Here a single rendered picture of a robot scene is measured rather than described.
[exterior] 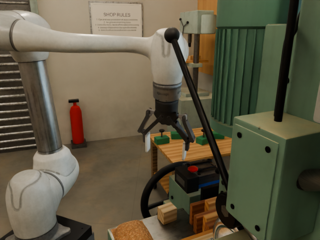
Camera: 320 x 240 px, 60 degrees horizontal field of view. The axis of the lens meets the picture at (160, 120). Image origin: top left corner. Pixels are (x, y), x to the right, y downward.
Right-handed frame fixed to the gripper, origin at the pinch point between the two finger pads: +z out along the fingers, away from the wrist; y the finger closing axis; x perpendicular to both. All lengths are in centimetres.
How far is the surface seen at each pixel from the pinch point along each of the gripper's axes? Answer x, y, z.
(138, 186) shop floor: 109, -62, 118
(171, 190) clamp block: -11.1, 5.9, 6.9
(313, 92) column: -41, 33, -41
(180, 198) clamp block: -15.6, 10.3, 5.2
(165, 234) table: -29.2, 10.0, 5.8
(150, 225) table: -27.2, 5.2, 6.3
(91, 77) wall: 202, -166, 51
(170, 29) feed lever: -19.5, 6.8, -44.3
